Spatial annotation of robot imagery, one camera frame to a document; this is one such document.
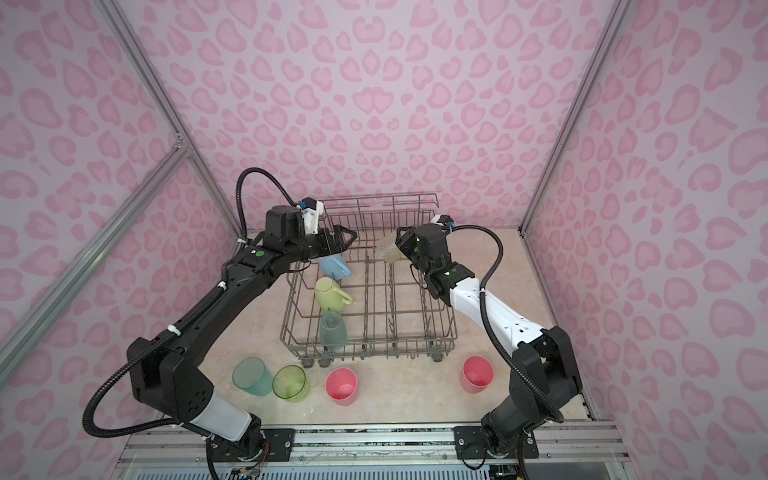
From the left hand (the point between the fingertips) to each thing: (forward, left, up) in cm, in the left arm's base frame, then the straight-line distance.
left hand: (346, 231), depth 78 cm
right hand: (+2, -14, -2) cm, 15 cm away
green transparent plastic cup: (-29, +17, -29) cm, 44 cm away
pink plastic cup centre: (-30, +3, -29) cm, 42 cm away
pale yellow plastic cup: (-2, -11, -5) cm, 12 cm away
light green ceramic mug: (-7, +7, -19) cm, 21 cm away
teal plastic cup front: (-27, +27, -26) cm, 47 cm away
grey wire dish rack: (-4, -3, -27) cm, 27 cm away
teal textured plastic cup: (-19, +5, -19) cm, 27 cm away
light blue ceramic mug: (+4, +7, -19) cm, 21 cm away
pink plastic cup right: (-27, -34, -30) cm, 53 cm away
